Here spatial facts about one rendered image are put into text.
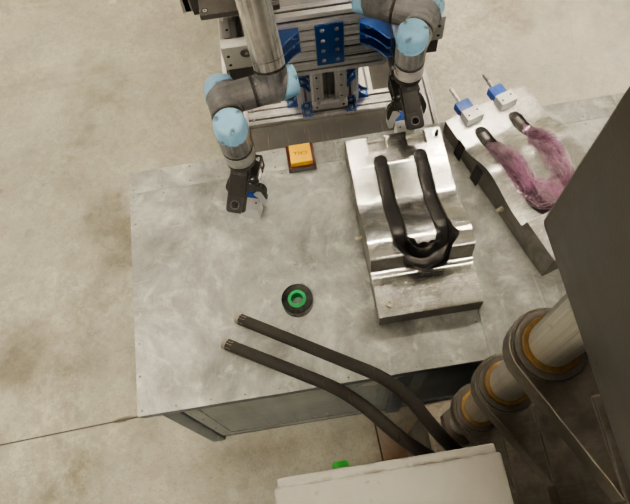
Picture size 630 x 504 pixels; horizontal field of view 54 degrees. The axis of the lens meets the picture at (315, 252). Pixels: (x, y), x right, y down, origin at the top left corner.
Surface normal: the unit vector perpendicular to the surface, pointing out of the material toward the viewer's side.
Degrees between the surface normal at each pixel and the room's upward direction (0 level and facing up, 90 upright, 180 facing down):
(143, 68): 0
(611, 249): 90
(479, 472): 0
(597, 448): 0
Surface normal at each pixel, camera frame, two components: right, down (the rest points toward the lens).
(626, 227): -0.99, 0.16
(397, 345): -0.06, -0.39
